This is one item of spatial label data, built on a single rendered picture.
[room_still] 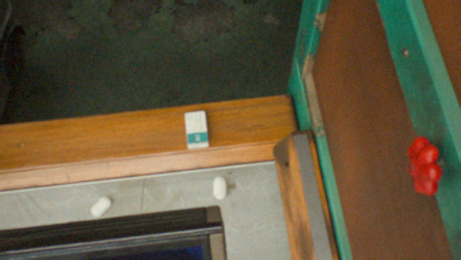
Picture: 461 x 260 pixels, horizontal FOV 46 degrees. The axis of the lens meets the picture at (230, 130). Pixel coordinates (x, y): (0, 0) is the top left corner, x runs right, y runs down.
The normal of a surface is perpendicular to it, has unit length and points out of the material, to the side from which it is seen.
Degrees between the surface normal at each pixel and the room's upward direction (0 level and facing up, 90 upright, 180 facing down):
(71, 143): 0
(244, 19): 0
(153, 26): 0
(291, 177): 67
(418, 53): 90
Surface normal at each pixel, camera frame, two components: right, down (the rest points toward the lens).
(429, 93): -0.99, 0.11
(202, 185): 0.00, -0.44
